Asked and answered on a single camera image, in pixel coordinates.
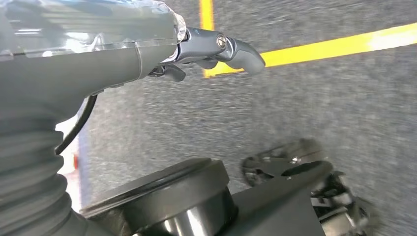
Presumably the yellow floor tape square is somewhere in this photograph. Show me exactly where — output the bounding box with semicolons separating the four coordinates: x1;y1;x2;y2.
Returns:
199;0;417;78

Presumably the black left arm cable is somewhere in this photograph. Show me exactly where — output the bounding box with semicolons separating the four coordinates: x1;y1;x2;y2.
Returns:
55;94;98;155

